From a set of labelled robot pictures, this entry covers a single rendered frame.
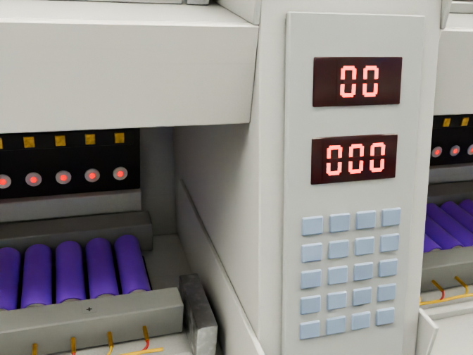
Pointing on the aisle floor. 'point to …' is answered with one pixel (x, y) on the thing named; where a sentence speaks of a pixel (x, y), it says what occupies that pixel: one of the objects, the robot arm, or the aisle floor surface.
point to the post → (246, 163)
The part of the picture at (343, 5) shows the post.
